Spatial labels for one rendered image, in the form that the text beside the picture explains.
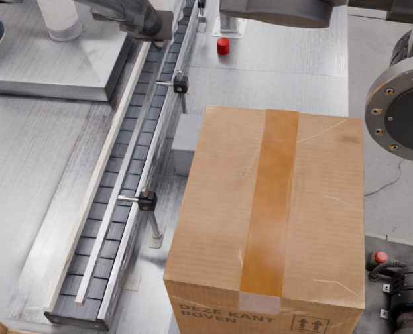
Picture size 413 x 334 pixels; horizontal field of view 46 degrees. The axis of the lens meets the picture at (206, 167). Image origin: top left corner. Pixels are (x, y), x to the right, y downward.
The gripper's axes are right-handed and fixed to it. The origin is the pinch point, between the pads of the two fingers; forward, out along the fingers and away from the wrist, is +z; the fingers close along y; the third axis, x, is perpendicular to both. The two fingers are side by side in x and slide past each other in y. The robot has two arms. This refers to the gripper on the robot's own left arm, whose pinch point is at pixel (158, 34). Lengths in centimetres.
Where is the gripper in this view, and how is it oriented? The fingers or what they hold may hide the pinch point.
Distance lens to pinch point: 123.2
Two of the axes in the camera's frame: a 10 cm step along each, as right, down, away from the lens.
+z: 1.1, -0.1, 9.9
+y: -9.9, -0.8, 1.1
